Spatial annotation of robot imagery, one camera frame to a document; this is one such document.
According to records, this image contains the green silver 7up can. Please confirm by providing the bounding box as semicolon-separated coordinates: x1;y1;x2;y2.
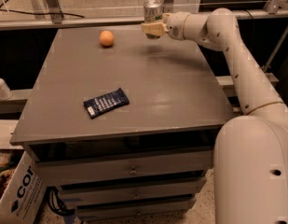
143;0;164;40

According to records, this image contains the white plastic bottle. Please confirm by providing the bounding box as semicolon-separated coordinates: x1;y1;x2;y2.
0;78;12;100

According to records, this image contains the dark blue snack packet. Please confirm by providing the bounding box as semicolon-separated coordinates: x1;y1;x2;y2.
83;88;130;119

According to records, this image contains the white cardboard box with print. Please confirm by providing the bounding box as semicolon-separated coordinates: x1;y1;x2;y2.
0;152;47;224

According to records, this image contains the metal frame rail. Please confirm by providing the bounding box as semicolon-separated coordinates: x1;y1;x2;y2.
0;9;288;31

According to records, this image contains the black cable bundle under cabinet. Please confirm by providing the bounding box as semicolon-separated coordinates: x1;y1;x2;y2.
46;186;76;217

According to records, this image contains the orange fruit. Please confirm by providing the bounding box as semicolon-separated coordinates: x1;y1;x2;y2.
99;31;114;47

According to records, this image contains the grey drawer cabinet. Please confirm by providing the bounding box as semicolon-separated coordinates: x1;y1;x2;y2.
11;26;233;220

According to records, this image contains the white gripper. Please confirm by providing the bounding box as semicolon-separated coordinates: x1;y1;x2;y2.
141;12;189;40

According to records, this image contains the black cable on rail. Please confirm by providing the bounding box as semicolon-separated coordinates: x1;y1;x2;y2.
0;8;86;19

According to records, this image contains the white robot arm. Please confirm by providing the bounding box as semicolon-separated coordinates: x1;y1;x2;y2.
142;8;288;224

